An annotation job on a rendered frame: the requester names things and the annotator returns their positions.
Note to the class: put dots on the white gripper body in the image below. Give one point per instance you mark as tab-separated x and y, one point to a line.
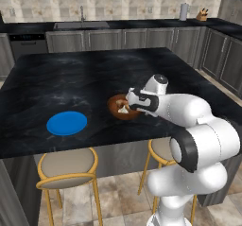
131	97

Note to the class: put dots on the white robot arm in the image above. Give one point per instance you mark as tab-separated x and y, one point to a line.
201	135

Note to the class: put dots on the tan chicken drumstick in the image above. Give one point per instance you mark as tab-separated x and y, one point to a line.
119	103

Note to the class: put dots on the white garlic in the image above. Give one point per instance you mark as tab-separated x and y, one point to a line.
123	110

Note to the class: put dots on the brown bowl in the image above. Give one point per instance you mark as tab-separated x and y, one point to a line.
114	109

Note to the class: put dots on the grey base cupboard run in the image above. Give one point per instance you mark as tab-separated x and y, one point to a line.
126	39

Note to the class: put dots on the yellow stool with beige seat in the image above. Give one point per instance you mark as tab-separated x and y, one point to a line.
159	149
66	165

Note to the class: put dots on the blue plate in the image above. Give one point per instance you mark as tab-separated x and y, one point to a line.
66	123

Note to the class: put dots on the dark kitchen island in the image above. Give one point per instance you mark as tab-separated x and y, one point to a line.
63	78

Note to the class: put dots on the grey sink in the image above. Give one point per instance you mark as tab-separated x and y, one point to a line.
80	25

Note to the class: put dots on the silver tap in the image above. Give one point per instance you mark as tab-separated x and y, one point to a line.
82	13

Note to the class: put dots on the white paper towel roll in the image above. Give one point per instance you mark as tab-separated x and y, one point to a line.
184	12

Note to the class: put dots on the grey side cupboard run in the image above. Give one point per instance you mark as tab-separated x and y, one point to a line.
225	59

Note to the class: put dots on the wooden knife block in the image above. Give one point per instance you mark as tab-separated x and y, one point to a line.
201	15

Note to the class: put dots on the grey dishwasher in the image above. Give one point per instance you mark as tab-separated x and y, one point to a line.
28	47

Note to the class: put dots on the grey narrow base cupboard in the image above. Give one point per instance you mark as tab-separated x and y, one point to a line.
5	56

